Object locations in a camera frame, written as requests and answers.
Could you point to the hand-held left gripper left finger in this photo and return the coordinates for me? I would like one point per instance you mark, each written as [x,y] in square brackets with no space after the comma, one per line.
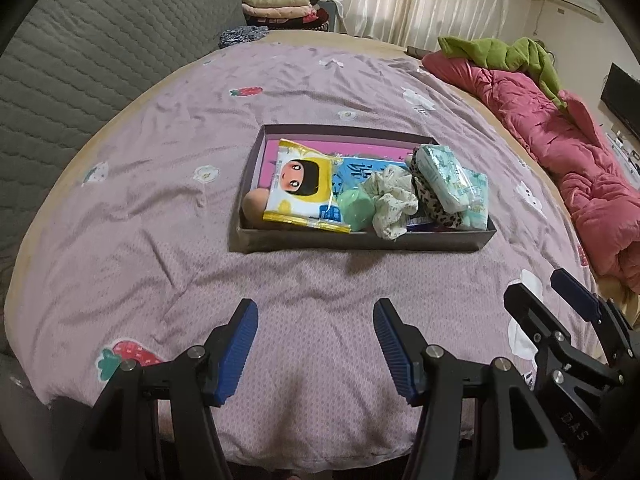
[240,345]

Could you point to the yellow cartoon wet wipes pack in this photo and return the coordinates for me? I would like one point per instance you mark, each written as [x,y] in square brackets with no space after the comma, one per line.
[300,180]

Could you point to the green round sponge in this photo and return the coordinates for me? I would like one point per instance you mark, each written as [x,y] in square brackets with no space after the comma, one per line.
[355,210]

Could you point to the white floral cloth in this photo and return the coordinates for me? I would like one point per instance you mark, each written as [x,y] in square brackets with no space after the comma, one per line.
[392,205]

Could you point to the cream curtain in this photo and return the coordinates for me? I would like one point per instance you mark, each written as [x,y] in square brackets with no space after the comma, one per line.
[400,0]

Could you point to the blue patterned cloth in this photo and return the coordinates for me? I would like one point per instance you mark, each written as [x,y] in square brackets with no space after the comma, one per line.
[242,36]

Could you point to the black wall television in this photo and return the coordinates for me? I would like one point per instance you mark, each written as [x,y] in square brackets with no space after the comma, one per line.
[622,95]

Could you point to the blue printed booklet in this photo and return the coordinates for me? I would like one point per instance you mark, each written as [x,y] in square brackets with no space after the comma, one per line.
[357,170]

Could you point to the green blanket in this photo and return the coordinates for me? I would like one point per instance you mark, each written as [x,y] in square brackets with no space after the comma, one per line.
[500,52]

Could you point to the green and white tissue pack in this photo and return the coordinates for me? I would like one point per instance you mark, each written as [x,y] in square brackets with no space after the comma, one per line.
[445,175]
[477,200]

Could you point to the pink printed bedsheet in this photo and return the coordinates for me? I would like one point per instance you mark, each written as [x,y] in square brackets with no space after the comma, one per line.
[175,260]

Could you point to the pink comforter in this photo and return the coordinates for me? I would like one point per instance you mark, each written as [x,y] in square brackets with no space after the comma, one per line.
[550,135]

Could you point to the stack of folded clothes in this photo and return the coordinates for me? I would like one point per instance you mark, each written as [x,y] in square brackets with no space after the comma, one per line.
[280,5]

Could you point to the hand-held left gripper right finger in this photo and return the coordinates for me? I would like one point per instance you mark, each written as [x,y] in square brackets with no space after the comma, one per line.
[395,350]

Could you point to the beige makeup sponge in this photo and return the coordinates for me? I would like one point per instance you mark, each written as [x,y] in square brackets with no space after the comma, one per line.
[255,205]

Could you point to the dark cardboard box pink inside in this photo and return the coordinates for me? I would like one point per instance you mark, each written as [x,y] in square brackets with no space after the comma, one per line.
[325,240]

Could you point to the leopard print scrunchie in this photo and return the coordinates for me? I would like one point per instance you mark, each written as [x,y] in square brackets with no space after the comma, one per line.
[432,205]

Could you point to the purple and white tissue pack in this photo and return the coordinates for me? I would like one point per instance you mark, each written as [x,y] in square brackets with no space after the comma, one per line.
[417,223]

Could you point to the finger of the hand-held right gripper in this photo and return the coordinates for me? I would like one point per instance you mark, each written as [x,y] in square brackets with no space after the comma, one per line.
[530,315]
[575,290]

